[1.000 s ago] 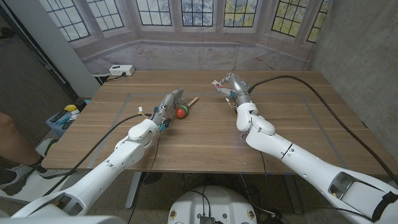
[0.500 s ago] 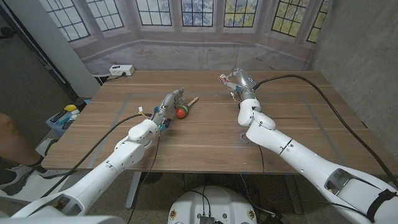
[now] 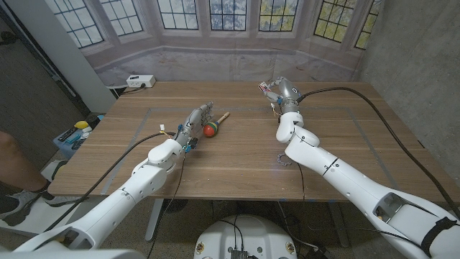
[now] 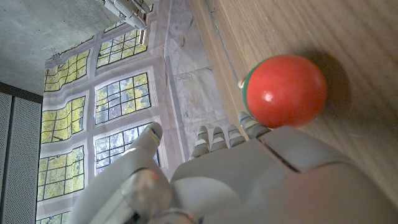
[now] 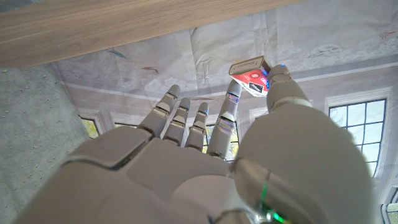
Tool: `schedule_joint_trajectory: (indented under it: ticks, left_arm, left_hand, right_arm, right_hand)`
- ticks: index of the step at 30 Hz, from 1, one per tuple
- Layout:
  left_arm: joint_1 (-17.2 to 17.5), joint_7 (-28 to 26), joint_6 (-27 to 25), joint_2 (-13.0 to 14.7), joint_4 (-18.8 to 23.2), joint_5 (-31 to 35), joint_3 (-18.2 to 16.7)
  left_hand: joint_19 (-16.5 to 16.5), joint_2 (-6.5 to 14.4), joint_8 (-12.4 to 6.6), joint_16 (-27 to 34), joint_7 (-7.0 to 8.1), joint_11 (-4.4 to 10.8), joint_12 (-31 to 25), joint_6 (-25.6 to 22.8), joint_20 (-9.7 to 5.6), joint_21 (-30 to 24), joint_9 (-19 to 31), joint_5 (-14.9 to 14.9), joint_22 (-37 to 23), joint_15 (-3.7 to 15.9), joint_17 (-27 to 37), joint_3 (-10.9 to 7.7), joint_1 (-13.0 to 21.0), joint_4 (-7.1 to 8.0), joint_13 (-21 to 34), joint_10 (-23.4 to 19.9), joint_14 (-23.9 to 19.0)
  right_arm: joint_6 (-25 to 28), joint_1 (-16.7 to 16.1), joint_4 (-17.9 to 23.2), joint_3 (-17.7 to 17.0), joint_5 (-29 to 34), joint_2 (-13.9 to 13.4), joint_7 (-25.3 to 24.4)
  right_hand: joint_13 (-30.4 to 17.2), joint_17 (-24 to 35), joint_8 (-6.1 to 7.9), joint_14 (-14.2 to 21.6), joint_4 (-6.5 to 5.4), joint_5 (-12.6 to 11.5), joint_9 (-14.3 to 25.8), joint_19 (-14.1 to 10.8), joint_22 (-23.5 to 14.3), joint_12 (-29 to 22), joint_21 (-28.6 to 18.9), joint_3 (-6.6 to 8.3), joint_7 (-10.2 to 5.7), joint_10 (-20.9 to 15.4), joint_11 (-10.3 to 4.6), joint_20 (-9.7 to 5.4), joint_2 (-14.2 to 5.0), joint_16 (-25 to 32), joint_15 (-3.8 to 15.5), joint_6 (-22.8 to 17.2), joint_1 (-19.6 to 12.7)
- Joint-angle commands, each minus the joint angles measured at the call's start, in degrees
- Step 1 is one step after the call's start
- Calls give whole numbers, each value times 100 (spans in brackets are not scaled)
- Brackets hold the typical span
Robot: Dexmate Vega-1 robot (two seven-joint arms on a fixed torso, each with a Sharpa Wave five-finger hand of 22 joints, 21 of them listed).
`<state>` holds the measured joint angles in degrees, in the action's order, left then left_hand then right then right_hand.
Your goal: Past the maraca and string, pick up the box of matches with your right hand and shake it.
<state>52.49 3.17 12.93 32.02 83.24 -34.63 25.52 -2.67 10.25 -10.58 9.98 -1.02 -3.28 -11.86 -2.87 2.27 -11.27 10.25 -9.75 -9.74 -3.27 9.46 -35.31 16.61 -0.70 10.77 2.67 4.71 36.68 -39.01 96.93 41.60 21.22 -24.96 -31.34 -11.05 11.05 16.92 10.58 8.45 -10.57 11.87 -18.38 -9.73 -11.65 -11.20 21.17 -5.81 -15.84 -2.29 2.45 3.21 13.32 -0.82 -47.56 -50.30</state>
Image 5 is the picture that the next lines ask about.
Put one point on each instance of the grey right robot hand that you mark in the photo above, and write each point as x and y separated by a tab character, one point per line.
192	180

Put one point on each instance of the red matchbox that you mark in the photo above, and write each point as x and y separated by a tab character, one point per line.
252	77

